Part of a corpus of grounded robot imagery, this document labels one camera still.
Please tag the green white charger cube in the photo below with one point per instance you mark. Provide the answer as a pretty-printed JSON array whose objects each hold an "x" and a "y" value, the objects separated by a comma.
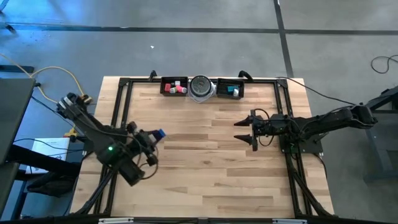
[{"x": 173, "y": 90}]

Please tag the white mounting bracket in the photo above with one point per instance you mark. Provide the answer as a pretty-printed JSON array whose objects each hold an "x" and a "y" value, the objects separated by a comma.
[
  {"x": 115, "y": 221},
  {"x": 289, "y": 221}
]

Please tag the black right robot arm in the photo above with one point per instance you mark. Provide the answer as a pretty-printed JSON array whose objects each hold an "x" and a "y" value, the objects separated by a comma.
[{"x": 326, "y": 119}]

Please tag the white paper booklet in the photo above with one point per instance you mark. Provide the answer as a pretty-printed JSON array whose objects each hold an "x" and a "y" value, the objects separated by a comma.
[{"x": 51, "y": 149}]

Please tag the red charger block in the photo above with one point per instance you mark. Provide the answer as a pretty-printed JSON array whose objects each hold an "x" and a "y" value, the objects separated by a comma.
[{"x": 168, "y": 87}]

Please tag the dark metal cart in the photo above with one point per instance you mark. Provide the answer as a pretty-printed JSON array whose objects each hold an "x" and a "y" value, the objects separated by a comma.
[{"x": 382, "y": 149}]

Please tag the black bag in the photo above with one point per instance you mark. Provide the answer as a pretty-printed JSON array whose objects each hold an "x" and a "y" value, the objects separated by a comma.
[{"x": 53, "y": 186}]

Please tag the pink charger white print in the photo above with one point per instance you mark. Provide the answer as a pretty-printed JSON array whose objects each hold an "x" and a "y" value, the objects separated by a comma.
[{"x": 179, "y": 88}]

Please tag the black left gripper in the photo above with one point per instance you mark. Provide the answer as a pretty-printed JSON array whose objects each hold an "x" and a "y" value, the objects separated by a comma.
[{"x": 145, "y": 141}]

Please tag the blue rectangular device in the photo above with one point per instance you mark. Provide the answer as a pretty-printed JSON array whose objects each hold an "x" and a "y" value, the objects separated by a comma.
[{"x": 160, "y": 133}]

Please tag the dark grey desk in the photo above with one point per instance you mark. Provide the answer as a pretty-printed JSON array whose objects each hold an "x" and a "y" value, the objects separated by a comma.
[{"x": 15, "y": 109}]

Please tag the teal rectangular box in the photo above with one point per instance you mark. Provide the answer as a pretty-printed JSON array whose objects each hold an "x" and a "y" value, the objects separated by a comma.
[{"x": 231, "y": 89}]

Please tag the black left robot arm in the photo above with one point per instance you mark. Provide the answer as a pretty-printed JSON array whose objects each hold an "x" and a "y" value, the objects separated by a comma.
[{"x": 93, "y": 127}]

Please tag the white cylindrical cup black rim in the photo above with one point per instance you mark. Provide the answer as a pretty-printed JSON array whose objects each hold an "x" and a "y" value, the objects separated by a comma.
[{"x": 200, "y": 86}]

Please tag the coral white charger cube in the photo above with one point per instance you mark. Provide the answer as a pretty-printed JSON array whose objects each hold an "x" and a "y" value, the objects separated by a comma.
[{"x": 184, "y": 90}]

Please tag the black mesh basket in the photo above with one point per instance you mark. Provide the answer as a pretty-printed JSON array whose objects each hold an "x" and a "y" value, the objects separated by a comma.
[
  {"x": 163, "y": 79},
  {"x": 224, "y": 84}
]

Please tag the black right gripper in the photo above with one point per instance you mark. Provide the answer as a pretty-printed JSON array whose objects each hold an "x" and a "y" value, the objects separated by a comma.
[{"x": 267, "y": 126}]

